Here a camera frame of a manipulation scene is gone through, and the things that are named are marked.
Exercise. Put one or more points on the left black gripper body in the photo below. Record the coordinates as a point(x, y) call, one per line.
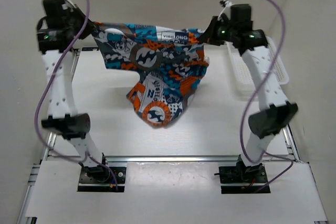
point(78, 21)

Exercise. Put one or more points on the colourful patterned shorts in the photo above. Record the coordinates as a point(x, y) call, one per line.
point(170, 63)

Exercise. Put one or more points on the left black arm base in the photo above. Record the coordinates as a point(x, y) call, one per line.
point(101, 180)

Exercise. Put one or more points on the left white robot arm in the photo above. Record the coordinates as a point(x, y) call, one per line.
point(55, 43)

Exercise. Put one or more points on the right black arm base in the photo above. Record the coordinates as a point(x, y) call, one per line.
point(242, 179)

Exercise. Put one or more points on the white perforated plastic basket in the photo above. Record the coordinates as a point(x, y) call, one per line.
point(244, 83)

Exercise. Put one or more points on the aluminium front rail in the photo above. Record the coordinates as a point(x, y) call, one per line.
point(147, 159)

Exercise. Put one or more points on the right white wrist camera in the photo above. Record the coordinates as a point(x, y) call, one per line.
point(225, 12)

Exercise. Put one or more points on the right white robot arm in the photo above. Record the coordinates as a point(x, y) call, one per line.
point(268, 110)

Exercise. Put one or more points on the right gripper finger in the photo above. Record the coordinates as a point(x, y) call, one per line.
point(210, 29)
point(208, 39)

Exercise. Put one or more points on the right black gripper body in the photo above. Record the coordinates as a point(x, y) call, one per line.
point(224, 31)

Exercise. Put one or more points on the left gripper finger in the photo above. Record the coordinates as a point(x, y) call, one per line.
point(89, 25)
point(88, 35)

